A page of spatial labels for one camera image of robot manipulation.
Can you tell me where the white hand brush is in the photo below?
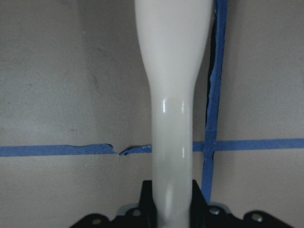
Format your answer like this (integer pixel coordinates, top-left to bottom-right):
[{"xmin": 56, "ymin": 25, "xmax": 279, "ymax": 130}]
[{"xmin": 134, "ymin": 0, "xmax": 213, "ymax": 228}]

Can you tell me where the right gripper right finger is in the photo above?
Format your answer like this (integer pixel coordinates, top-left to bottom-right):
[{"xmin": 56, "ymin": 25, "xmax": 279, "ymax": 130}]
[{"xmin": 190, "ymin": 180, "xmax": 291, "ymax": 228}]

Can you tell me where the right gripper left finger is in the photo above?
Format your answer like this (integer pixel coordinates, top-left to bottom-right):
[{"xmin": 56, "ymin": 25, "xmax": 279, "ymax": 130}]
[{"xmin": 72, "ymin": 180, "xmax": 154, "ymax": 228}]

